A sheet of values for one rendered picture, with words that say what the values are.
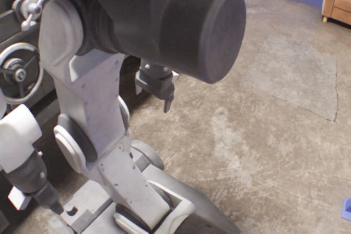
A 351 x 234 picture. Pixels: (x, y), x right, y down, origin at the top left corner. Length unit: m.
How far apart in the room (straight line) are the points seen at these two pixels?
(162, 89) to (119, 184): 0.29
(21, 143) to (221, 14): 0.34
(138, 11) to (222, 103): 1.41
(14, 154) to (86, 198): 0.65
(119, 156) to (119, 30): 0.48
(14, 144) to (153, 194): 0.51
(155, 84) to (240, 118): 0.92
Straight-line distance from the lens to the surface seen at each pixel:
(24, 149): 0.42
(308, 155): 1.50
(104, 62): 0.47
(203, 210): 0.98
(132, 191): 0.75
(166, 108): 0.75
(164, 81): 0.68
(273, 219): 1.21
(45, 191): 0.54
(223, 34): 0.26
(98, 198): 1.01
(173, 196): 0.83
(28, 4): 0.81
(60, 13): 0.32
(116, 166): 0.71
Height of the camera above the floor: 1.06
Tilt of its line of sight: 41 degrees down
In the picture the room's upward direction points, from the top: 1 degrees counter-clockwise
